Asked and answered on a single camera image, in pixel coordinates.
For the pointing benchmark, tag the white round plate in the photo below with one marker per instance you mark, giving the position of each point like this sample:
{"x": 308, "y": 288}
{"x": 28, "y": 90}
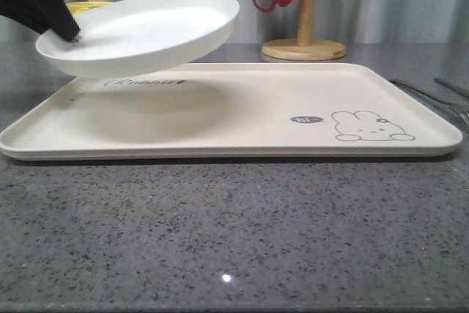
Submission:
{"x": 134, "y": 37}

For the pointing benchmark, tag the silver metal chopstick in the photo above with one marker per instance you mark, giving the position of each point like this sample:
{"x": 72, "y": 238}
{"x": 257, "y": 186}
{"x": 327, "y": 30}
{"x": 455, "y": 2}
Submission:
{"x": 453, "y": 87}

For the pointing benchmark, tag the silver metal fork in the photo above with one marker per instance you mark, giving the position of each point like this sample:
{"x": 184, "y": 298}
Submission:
{"x": 459, "y": 109}

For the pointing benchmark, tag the yellow mug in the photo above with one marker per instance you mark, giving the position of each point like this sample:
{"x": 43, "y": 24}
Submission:
{"x": 82, "y": 6}

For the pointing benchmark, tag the cream rabbit print tray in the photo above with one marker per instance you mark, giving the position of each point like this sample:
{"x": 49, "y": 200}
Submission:
{"x": 231, "y": 110}

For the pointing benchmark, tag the wooden mug tree stand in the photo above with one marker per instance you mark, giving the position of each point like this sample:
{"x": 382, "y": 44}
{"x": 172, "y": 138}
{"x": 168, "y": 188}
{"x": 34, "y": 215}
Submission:
{"x": 304, "y": 47}

